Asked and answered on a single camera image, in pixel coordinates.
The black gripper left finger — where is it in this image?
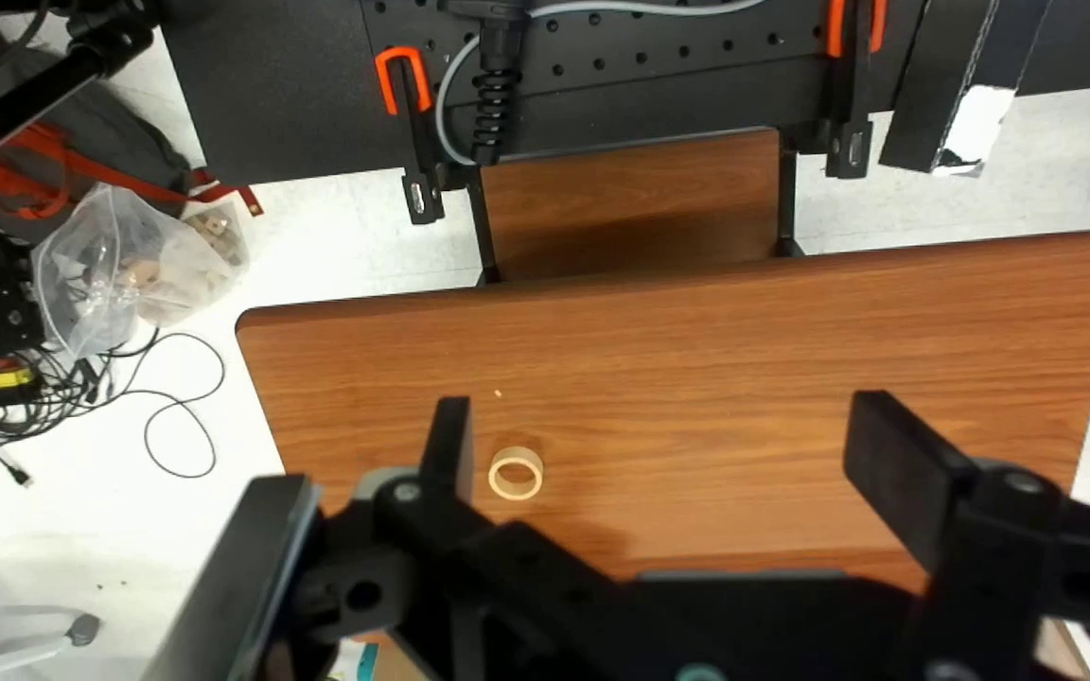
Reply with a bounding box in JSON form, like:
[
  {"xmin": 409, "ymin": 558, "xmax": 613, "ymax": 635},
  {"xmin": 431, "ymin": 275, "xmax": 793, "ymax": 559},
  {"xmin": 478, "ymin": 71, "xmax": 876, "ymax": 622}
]
[{"xmin": 367, "ymin": 395, "xmax": 599, "ymax": 597}]

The black ribbed cable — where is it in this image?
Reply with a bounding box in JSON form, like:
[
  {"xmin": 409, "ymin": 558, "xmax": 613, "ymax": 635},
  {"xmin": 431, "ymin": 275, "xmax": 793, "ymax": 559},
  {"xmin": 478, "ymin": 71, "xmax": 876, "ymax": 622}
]
[{"xmin": 446, "ymin": 0, "xmax": 531, "ymax": 169}]

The yellow and black plug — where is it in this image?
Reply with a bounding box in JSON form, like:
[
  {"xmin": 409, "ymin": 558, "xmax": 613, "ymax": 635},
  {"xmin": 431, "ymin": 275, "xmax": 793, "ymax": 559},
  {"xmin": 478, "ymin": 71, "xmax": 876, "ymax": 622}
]
[{"xmin": 0, "ymin": 361, "xmax": 40, "ymax": 410}]

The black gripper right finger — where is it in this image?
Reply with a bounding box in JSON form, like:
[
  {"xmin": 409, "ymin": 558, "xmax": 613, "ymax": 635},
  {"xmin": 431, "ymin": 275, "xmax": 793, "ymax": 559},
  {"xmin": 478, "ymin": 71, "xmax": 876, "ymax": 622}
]
[{"xmin": 840, "ymin": 386, "xmax": 1090, "ymax": 626}]

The thin black floor cable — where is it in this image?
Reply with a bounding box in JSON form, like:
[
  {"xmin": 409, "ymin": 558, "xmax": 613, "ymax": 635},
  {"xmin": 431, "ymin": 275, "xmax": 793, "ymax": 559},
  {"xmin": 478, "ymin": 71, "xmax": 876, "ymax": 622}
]
[{"xmin": 0, "ymin": 322, "xmax": 232, "ymax": 491}]

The black table leg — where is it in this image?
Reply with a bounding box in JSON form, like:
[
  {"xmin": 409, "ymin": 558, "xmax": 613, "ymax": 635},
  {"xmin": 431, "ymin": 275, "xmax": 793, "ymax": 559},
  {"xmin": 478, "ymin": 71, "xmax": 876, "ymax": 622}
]
[
  {"xmin": 464, "ymin": 168, "xmax": 507, "ymax": 288},
  {"xmin": 770, "ymin": 149, "xmax": 811, "ymax": 261}
]

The small tan tape ring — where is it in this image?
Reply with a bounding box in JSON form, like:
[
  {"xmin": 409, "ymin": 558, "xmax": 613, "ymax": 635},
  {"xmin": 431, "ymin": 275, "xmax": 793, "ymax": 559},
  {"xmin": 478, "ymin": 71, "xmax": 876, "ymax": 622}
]
[{"xmin": 485, "ymin": 443, "xmax": 549, "ymax": 509}]

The black perforated mounting board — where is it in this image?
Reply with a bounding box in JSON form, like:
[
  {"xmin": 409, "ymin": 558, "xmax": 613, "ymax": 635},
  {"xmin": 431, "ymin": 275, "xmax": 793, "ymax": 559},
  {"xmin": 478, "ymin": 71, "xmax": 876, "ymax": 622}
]
[{"xmin": 161, "ymin": 0, "xmax": 905, "ymax": 192}]

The red and grey bag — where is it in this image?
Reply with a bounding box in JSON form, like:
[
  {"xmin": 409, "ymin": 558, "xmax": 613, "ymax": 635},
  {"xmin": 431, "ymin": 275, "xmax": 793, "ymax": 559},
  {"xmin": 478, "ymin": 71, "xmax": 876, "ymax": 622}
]
[{"xmin": 0, "ymin": 71, "xmax": 267, "ymax": 235}]

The black flat bar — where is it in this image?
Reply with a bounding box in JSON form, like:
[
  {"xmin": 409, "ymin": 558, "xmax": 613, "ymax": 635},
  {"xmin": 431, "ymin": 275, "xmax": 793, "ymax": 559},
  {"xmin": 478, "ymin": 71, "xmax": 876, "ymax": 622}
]
[{"xmin": 876, "ymin": 0, "xmax": 1057, "ymax": 177}]

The clear plastic bag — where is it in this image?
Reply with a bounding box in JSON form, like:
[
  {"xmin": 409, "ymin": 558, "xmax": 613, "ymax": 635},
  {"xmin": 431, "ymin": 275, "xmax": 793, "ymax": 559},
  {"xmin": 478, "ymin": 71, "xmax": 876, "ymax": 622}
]
[{"xmin": 31, "ymin": 181, "xmax": 254, "ymax": 361}]

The wooden lower table shelf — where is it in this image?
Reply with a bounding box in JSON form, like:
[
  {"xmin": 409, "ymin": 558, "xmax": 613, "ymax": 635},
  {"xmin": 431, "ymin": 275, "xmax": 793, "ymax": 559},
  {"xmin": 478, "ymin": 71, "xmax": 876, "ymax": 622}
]
[{"xmin": 478, "ymin": 125, "xmax": 785, "ymax": 284}]

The white rolling base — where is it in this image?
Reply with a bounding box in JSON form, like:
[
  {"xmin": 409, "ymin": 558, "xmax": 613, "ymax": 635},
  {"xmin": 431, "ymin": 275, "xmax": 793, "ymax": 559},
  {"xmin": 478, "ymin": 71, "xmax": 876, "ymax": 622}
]
[{"xmin": 0, "ymin": 538, "xmax": 108, "ymax": 675}]

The grey cable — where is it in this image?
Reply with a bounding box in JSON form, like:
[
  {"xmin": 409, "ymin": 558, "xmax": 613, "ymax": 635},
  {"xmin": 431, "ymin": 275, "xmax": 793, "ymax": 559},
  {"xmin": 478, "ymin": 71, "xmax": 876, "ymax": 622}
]
[{"xmin": 431, "ymin": 0, "xmax": 764, "ymax": 176}]

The orange and black clamp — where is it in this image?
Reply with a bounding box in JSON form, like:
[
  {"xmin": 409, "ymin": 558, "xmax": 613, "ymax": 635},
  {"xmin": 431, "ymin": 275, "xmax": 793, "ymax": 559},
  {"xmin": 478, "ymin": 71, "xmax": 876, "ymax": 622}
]
[
  {"xmin": 812, "ymin": 0, "xmax": 896, "ymax": 181},
  {"xmin": 372, "ymin": 45, "xmax": 451, "ymax": 230}
]

